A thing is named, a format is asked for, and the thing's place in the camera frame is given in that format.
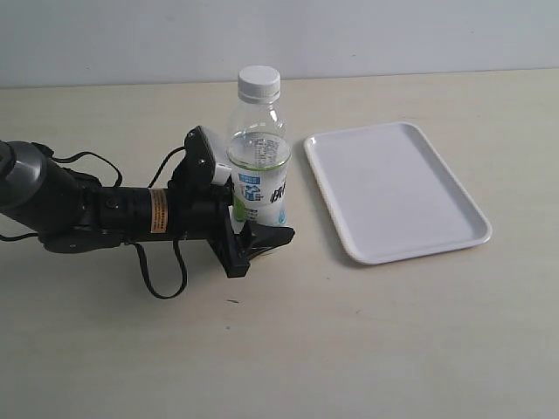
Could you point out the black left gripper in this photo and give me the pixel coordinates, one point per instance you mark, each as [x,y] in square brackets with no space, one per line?
[200,197]

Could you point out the clear plastic water bottle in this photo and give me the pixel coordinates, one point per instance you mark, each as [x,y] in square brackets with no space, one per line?
[259,154]

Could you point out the white bottle cap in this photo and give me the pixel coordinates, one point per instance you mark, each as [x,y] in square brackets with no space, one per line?
[259,83]

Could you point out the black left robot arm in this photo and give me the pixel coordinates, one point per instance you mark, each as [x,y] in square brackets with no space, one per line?
[72,212]

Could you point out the white plastic tray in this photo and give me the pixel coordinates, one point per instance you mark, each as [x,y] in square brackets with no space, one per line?
[391,196]

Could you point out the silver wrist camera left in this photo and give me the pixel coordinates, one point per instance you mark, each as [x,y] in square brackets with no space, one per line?
[206,160]

